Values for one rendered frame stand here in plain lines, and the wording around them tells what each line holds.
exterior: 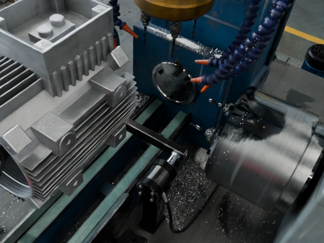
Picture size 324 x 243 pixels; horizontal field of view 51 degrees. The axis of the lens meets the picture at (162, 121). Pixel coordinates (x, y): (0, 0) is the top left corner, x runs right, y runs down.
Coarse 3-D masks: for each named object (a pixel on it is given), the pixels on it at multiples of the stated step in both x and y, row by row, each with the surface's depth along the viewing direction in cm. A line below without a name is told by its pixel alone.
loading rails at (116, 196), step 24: (144, 120) 101; (120, 144) 95; (144, 144) 106; (96, 168) 89; (120, 168) 101; (144, 168) 89; (96, 192) 94; (120, 192) 85; (48, 216) 80; (72, 216) 87; (96, 216) 80; (120, 216) 85; (24, 240) 76; (48, 240) 81; (72, 240) 76; (96, 240) 77
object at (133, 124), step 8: (128, 120) 86; (128, 128) 86; (136, 128) 84; (144, 128) 85; (144, 136) 84; (152, 136) 83; (160, 136) 83; (152, 144) 85; (160, 144) 83; (168, 144) 82; (176, 144) 82; (168, 152) 83; (176, 152) 81; (184, 152) 80
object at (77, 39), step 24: (24, 0) 43; (48, 0) 46; (72, 0) 46; (0, 24) 40; (24, 24) 45; (48, 24) 43; (72, 24) 43; (96, 24) 42; (0, 48) 41; (24, 48) 38; (48, 48) 37; (72, 48) 40; (96, 48) 44; (48, 72) 38; (72, 72) 42
